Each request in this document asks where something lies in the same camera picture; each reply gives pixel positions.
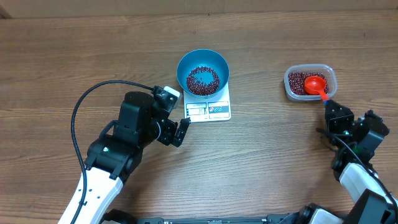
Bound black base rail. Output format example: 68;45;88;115
99;208;299;224

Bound teal plastic bowl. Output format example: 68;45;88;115
177;49;230;98

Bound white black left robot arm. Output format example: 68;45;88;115
59;86;190;223

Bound red adzuki beans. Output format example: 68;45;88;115
288;72;326;95

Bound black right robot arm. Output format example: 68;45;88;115
291;100;397;223

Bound red scoop blue handle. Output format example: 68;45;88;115
304;76;329;104

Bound white digital kitchen scale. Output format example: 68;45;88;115
183;83;231;123

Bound red beans in bowl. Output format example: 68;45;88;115
186;66;220;96

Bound clear plastic food container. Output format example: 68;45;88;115
284;64;338;101

